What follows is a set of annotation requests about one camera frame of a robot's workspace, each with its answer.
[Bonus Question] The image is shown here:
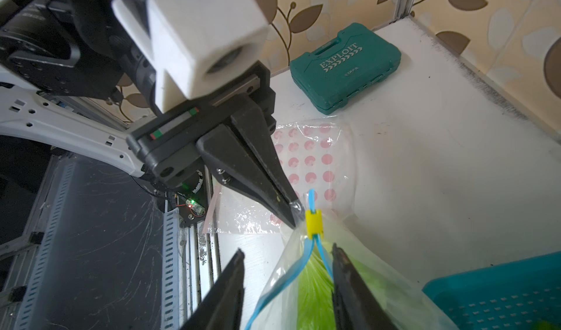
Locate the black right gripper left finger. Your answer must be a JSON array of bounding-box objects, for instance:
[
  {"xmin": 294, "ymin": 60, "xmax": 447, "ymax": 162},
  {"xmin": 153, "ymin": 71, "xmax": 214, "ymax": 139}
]
[{"xmin": 180, "ymin": 249, "xmax": 245, "ymax": 330}]

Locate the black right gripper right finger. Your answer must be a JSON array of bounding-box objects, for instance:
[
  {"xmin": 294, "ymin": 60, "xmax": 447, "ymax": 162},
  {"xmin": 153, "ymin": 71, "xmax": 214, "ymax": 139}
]
[{"xmin": 333, "ymin": 244, "xmax": 397, "ymax": 330}]

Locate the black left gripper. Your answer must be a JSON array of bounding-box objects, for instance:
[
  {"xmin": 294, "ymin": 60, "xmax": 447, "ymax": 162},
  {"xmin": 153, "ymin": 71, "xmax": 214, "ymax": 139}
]
[{"xmin": 127, "ymin": 62, "xmax": 301, "ymax": 228}]

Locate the clear blue-zip zipper bag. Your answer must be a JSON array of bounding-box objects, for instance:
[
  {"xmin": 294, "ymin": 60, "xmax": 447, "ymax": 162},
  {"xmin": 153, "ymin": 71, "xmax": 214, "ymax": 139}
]
[{"xmin": 245, "ymin": 191, "xmax": 456, "ymax": 329}]

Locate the clear pink-zip dotted bag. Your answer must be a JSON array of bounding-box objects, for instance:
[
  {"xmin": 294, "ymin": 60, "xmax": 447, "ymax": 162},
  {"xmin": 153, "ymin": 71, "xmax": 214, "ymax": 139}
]
[{"xmin": 202, "ymin": 117, "xmax": 356, "ymax": 234}]

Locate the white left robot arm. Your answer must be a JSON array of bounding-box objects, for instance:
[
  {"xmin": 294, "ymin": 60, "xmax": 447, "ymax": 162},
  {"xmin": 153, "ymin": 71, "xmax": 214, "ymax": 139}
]
[{"xmin": 1, "ymin": 0, "xmax": 303, "ymax": 227}]

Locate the green plastic tool case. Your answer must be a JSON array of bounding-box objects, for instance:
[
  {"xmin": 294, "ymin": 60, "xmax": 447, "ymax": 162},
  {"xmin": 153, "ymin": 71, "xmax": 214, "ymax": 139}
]
[{"xmin": 289, "ymin": 23, "xmax": 402, "ymax": 115}]

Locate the teal plastic basket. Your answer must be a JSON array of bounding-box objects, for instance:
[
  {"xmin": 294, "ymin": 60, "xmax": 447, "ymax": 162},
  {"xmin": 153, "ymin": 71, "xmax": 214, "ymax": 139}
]
[{"xmin": 423, "ymin": 252, "xmax": 560, "ymax": 329}]

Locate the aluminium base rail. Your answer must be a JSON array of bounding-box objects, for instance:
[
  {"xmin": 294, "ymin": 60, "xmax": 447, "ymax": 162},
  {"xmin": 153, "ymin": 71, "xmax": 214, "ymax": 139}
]
[{"xmin": 1, "ymin": 155, "xmax": 221, "ymax": 329}]

